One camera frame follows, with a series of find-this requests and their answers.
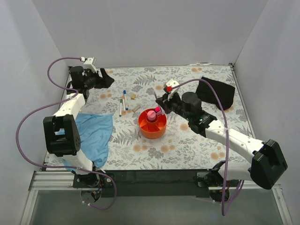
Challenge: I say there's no pink capped glue bottle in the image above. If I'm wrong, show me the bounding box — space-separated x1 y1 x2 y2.
147 110 157 122

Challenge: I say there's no blue capped marker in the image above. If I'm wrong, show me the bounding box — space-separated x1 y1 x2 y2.
123 90 129 111

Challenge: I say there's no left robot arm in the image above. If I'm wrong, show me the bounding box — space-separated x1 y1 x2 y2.
43 66 114 188

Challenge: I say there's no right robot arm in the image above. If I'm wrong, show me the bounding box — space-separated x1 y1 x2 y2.
156 92 288 189

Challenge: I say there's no green capped marker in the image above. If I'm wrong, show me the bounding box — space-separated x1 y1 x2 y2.
119 99 123 117

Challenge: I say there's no orange capped marker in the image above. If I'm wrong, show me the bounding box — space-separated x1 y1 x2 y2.
122 95 126 112

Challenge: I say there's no orange round divided organizer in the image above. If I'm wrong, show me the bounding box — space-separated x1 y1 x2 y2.
138 108 167 139

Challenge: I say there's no black folded cloth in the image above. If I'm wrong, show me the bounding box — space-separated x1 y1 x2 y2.
196 76 235 110

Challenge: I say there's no light blue cloth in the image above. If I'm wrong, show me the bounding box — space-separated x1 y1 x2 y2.
75 113 113 168

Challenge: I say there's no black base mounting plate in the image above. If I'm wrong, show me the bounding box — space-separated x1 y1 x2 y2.
73 169 223 202

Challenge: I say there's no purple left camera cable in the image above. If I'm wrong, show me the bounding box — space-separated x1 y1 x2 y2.
15 56 117 210

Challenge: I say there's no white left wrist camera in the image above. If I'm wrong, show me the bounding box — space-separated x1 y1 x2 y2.
83 57 97 73

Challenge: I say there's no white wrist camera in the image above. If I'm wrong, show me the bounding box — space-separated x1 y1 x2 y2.
164 79 179 101
83 57 97 73

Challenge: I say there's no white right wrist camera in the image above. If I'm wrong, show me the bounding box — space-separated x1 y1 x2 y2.
164 79 179 101

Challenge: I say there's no aluminium front rail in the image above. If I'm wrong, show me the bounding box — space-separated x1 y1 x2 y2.
29 170 282 190

